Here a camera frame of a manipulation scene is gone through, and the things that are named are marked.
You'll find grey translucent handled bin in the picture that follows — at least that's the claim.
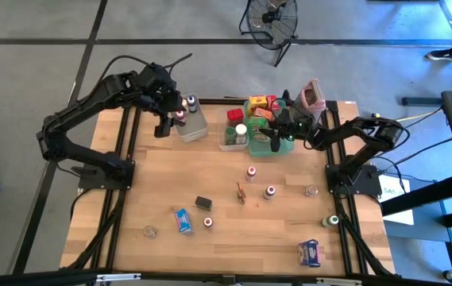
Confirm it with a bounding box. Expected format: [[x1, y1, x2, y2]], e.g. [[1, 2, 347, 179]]
[[173, 93, 210, 143]]

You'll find blue Rice Krispies box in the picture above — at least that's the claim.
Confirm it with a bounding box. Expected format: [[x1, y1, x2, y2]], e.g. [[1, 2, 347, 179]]
[[173, 208, 194, 235]]

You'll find clear plastic container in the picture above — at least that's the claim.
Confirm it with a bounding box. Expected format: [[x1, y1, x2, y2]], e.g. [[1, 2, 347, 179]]
[[218, 107, 249, 153]]

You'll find green plastic tray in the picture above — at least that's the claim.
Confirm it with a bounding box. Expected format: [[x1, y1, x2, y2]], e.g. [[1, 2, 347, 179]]
[[243, 99, 295, 157]]

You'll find red plastic box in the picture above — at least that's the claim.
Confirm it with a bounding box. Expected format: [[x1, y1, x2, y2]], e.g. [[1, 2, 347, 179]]
[[226, 107, 245, 127]]

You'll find white paper sheet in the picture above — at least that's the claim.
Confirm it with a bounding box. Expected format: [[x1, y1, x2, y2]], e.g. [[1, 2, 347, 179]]
[[379, 174, 415, 226]]

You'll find green food colouring bottle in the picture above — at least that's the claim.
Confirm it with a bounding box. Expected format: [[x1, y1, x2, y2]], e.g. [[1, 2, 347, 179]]
[[321, 214, 340, 229]]

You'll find black aluminium crossbar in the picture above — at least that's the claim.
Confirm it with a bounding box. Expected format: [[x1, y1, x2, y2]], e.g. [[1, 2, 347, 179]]
[[0, 266, 452, 286]]

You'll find navy mini cereal box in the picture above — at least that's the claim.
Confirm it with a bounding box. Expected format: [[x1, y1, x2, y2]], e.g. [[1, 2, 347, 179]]
[[297, 239, 322, 269]]

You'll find green lid spice jar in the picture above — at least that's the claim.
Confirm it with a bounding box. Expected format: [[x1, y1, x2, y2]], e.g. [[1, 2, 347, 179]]
[[224, 126, 238, 146]]

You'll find yellow Corn Pops box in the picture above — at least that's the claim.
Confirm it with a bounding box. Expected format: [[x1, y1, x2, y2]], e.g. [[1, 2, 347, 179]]
[[248, 95, 268, 112]]

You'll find silver metal bracket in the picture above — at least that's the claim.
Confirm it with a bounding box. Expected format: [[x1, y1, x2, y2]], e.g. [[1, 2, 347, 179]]
[[95, 272, 142, 284], [315, 276, 364, 286]]

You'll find yellow extension cord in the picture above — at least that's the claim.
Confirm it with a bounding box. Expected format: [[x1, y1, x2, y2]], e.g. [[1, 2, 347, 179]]
[[371, 107, 445, 122]]

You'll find orange mini cereal box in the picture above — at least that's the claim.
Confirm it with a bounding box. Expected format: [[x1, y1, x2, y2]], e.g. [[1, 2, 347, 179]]
[[252, 106, 274, 122]]

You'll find green mini cereal box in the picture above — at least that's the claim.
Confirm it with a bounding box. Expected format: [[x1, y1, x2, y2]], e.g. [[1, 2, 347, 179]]
[[246, 116, 270, 143]]

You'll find black floor cable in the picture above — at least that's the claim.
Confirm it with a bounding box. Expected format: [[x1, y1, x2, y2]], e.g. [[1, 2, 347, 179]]
[[392, 130, 452, 170]]

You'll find white lid spice jar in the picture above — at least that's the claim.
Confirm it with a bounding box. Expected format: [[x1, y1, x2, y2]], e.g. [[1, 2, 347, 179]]
[[234, 123, 249, 145]]

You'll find blue metal floor beam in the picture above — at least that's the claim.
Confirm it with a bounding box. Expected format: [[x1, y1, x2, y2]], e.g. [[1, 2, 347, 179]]
[[401, 96, 445, 106]]

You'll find dark green small box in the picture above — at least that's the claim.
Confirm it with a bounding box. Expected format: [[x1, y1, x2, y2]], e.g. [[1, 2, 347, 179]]
[[195, 195, 213, 211]]

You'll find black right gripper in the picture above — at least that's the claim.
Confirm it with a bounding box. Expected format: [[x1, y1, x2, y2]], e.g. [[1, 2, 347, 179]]
[[259, 109, 318, 154]]

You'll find red Froot Loops box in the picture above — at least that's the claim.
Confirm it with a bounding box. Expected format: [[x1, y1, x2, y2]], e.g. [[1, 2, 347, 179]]
[[265, 94, 280, 114]]

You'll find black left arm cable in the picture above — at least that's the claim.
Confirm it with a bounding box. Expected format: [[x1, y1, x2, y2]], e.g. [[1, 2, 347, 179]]
[[102, 53, 193, 87]]

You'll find black floor fan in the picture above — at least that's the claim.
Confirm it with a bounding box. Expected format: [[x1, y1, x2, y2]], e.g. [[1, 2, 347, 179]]
[[238, 0, 300, 68]]

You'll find black aluminium table frame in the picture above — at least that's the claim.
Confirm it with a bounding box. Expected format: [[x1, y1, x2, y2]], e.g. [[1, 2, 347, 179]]
[[60, 87, 397, 279]]

